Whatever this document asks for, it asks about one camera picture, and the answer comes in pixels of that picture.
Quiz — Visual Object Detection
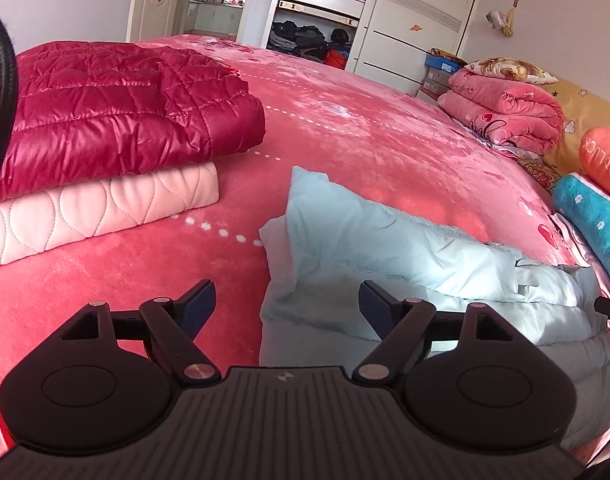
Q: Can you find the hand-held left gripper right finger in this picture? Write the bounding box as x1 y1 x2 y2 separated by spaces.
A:
352 281 513 386

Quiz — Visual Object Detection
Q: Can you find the pink quilted garment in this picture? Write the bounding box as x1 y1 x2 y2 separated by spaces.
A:
0 161 220 271

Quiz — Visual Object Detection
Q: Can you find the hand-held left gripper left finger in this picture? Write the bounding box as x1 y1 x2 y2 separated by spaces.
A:
60 280 221 386

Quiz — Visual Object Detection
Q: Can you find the wall hook with hanging items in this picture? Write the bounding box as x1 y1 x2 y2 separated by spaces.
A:
487 0 518 38

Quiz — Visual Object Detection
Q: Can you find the blue shoe box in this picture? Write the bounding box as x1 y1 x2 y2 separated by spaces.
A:
424 55 468 76

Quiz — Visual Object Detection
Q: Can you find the stack of storage boxes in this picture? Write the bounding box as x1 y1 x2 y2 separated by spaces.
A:
417 72 453 106

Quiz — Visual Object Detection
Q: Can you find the floral pillow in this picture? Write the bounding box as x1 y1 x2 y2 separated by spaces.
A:
464 56 558 86

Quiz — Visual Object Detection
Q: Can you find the teal flower-print blanket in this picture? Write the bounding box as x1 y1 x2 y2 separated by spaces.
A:
552 172 610 301

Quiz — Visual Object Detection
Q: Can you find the folded pink blanket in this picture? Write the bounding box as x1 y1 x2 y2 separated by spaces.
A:
437 70 566 156

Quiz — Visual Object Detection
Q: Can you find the light blue down jacket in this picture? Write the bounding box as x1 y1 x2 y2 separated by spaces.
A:
259 166 610 453

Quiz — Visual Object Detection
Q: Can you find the pile of dark clothes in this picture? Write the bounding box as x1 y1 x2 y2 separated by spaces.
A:
267 20 353 71

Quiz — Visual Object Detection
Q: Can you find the pink heart-print bedspread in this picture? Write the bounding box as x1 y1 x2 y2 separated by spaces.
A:
0 34 610 461

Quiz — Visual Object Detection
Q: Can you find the white wardrobe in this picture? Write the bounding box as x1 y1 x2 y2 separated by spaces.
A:
240 0 486 96

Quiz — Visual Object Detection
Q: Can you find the white door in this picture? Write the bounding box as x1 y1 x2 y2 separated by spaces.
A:
128 0 181 43

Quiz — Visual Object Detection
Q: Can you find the white printed sheet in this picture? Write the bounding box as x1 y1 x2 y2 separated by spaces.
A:
550 212 610 281

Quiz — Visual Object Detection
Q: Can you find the red down jacket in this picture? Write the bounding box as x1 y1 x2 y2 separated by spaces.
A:
0 42 266 203

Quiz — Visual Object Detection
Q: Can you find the orange pillow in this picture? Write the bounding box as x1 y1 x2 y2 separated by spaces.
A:
579 127 610 201

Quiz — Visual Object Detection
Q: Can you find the black flexible hose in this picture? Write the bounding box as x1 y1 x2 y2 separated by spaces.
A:
0 2 18 206

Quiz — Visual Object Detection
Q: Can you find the yellow star-print headboard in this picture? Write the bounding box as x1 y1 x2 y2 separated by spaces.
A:
540 75 610 181

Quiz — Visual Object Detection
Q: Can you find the white kitchen cabinet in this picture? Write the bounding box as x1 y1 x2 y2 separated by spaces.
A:
192 2 243 36

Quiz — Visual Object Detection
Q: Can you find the patterned brown cloth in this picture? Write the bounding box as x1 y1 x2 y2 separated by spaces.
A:
515 152 560 193

